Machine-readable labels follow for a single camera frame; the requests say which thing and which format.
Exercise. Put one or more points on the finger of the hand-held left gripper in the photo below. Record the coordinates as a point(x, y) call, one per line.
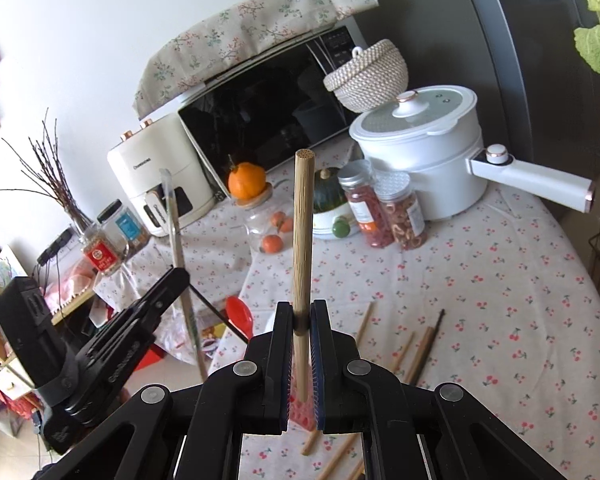
point(165, 290)

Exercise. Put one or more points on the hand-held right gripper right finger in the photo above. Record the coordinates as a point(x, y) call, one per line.
point(320, 360)

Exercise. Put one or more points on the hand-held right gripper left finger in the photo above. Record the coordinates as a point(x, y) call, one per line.
point(286, 360)

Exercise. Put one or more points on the plastic-wrapped chopstick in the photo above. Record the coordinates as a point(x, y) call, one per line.
point(177, 240)

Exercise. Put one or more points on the dark wooden chopstick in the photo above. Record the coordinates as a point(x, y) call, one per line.
point(215, 310)
point(427, 345)

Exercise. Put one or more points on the red and white spoon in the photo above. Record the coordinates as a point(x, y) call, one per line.
point(240, 315)

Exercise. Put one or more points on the clear plastic bag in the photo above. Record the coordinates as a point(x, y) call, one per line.
point(185, 342)

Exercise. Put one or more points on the cherry print tablecloth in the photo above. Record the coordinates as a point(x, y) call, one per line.
point(505, 310)
point(215, 255)

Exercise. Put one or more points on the pink cloth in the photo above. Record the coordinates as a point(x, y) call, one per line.
point(75, 282)

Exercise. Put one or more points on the red label glass jar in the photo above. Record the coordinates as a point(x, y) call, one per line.
point(102, 257)

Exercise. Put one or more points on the blue label clear jar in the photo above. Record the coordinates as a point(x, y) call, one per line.
point(130, 227)

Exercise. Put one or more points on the black power strip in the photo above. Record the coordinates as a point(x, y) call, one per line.
point(55, 247)

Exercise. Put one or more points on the glass jar with wooden lid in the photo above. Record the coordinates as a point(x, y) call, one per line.
point(255, 225)

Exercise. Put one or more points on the small orange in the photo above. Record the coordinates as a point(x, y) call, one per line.
point(278, 220)
point(288, 226)
point(272, 244)

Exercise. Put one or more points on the cream air fryer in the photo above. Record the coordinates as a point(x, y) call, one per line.
point(145, 170)

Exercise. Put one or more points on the white ceramic bowl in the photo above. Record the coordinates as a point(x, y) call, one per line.
point(325, 225)

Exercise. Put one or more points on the large orange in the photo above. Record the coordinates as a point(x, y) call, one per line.
point(247, 180)

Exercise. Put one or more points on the jar of red dried fruit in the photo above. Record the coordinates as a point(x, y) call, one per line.
point(370, 220)

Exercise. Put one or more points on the dried branches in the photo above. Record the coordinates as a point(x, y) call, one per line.
point(55, 180)

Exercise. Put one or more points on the jar of dried fruit rings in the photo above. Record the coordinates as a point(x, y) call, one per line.
point(405, 225)

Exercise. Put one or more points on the green pumpkin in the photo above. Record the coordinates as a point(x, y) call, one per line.
point(330, 190)

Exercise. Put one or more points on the black microwave oven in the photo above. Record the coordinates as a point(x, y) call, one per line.
point(260, 105)

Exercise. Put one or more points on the white electric pot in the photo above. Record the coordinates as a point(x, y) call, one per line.
point(420, 170)

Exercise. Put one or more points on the floral cloth cover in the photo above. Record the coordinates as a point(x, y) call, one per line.
point(260, 25)

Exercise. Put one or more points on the woven lidded basket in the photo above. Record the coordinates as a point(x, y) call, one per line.
point(375, 80)

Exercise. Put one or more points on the grey refrigerator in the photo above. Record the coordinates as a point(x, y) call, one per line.
point(480, 25)

